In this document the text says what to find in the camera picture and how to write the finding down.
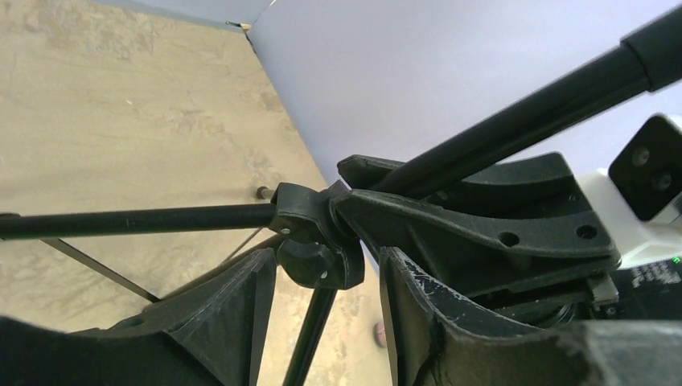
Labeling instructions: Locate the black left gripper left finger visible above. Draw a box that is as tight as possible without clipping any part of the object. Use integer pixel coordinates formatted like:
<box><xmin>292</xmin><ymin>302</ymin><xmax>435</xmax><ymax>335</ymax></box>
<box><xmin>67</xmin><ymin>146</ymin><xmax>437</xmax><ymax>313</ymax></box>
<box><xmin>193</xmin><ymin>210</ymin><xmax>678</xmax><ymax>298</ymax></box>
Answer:
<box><xmin>1</xmin><ymin>248</ymin><xmax>277</xmax><ymax>385</ymax></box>

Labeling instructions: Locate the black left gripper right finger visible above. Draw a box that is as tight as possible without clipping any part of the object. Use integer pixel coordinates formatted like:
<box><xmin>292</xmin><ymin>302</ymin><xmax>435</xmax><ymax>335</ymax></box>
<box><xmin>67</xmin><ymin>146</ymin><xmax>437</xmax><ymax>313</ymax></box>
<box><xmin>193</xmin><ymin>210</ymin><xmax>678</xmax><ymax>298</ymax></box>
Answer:
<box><xmin>379</xmin><ymin>247</ymin><xmax>681</xmax><ymax>385</ymax></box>

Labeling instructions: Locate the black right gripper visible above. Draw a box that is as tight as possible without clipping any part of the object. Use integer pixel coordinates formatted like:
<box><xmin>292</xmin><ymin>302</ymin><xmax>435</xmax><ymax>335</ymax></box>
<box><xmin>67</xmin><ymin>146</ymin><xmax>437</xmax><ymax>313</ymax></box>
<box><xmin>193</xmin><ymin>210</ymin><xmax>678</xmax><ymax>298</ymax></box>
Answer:
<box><xmin>331</xmin><ymin>152</ymin><xmax>620</xmax><ymax>328</ymax></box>

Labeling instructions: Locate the black music stand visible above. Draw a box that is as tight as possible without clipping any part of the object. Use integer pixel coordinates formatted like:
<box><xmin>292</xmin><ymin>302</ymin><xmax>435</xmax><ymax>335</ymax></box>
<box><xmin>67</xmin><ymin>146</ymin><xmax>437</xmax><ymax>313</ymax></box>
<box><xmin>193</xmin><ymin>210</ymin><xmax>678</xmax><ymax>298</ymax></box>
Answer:
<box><xmin>1</xmin><ymin>7</ymin><xmax>681</xmax><ymax>385</ymax></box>

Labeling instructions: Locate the pink round object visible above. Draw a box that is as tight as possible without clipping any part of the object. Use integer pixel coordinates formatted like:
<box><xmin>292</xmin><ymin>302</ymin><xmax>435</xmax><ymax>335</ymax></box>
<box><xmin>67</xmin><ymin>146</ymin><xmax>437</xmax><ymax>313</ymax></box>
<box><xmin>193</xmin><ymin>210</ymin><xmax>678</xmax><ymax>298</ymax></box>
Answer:
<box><xmin>372</xmin><ymin>320</ymin><xmax>387</xmax><ymax>348</ymax></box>

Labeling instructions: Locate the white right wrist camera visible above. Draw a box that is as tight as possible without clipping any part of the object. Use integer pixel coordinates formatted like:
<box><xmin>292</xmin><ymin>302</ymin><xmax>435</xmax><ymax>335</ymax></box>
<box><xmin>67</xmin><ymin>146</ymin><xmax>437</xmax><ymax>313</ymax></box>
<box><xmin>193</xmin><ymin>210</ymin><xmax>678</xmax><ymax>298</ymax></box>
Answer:
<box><xmin>577</xmin><ymin>113</ymin><xmax>681</xmax><ymax>269</ymax></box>

